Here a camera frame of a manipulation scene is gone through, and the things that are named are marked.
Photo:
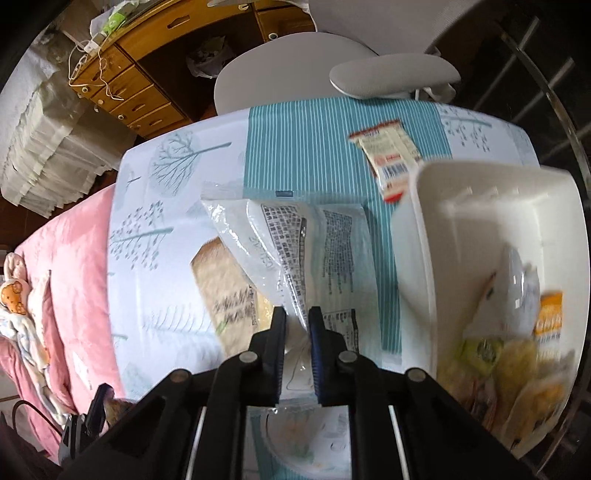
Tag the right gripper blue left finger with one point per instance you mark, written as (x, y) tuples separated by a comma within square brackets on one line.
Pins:
[(273, 356)]

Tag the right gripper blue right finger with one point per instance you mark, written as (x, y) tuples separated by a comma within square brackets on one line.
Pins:
[(321, 355)]

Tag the brown cracker packet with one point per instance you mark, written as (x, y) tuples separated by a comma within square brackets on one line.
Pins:
[(236, 308)]

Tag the clear white large bag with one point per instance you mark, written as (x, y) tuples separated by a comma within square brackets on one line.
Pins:
[(302, 255)]

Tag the green small snack packet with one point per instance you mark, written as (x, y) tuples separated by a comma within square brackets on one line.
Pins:
[(481, 354)]

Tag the white plastic storage bin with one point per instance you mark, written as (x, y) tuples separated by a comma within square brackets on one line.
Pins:
[(449, 232)]

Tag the white silver snack pouch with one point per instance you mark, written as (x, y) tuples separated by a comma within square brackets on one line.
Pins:
[(510, 305)]

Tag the orange label clear snack bag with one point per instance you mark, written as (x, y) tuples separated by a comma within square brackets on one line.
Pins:
[(531, 392)]

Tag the red white small packet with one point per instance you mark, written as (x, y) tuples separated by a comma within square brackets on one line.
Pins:
[(392, 156)]

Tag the orange white snack stick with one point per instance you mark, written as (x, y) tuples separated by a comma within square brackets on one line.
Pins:
[(548, 327)]

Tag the blue white patterned tablecloth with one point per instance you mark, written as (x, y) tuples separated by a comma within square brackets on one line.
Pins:
[(157, 224)]

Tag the pink quilt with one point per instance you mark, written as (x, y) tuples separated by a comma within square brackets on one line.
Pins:
[(66, 261)]

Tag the cartoon print blanket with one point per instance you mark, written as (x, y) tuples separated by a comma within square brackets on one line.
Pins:
[(26, 334)]

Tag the white lace covered furniture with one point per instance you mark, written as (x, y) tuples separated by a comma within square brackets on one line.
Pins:
[(53, 142)]

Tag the wooden desk with drawers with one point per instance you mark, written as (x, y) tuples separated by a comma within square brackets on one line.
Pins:
[(141, 76)]

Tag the grey office chair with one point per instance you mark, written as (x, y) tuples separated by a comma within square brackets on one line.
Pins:
[(359, 49)]

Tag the green tissue pack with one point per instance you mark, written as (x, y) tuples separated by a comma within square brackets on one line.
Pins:
[(114, 16)]

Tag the metal window railing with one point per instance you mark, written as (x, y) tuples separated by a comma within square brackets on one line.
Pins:
[(537, 80)]

